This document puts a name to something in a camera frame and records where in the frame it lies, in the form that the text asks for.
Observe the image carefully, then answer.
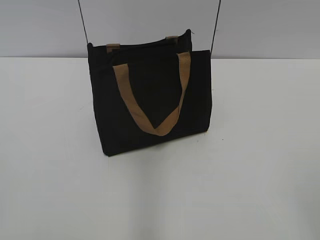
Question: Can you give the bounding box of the black canvas tote bag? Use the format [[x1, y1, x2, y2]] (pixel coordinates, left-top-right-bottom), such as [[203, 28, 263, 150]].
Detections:
[[87, 29, 212, 157]]

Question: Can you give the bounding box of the black cable on wall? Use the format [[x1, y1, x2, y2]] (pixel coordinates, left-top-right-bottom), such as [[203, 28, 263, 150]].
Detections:
[[209, 0, 223, 59]]

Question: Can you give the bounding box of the thin black cable left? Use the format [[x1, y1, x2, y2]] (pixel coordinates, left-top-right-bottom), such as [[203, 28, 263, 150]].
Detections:
[[77, 0, 90, 46]]

